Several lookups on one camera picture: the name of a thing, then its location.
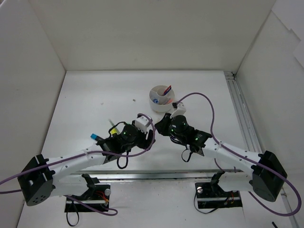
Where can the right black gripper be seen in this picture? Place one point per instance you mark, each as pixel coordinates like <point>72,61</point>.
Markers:
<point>162,126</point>

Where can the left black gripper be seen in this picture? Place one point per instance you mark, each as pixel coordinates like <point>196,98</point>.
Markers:
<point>147,139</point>

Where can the red ballpoint pen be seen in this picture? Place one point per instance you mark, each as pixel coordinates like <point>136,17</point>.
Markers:
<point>167,89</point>

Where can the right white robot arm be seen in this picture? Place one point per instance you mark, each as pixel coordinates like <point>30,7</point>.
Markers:
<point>260,180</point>

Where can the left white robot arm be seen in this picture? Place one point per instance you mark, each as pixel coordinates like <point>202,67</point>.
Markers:
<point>47,177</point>

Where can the yellow black highlighter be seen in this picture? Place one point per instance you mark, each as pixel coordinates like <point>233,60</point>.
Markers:
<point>114,131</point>

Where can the white round compartment container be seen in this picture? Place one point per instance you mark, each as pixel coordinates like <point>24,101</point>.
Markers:
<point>163,93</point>

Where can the blue black highlighter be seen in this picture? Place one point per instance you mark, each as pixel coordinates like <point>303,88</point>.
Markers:
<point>95,137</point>

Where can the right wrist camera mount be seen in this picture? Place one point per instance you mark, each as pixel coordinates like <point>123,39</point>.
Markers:
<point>178,109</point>

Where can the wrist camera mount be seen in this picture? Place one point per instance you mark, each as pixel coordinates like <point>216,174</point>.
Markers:
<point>178,109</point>
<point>142,122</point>

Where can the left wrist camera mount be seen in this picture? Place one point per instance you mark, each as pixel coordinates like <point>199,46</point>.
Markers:
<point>142,122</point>

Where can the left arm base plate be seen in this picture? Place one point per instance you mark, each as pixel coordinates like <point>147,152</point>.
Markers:
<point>98,198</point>

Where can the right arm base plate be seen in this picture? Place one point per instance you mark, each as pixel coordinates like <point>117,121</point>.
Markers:
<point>214,198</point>

